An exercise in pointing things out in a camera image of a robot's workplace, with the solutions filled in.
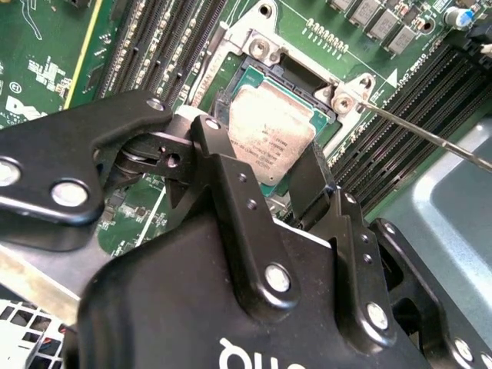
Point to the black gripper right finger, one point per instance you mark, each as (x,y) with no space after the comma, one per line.
(357,269)

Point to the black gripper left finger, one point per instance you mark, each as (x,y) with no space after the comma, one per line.
(57,153)

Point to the silver CPU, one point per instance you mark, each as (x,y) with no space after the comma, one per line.
(269,127)

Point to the thin metal locking lever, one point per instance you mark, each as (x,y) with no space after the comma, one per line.
(442,143)

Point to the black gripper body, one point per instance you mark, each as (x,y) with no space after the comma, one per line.
(173,307)

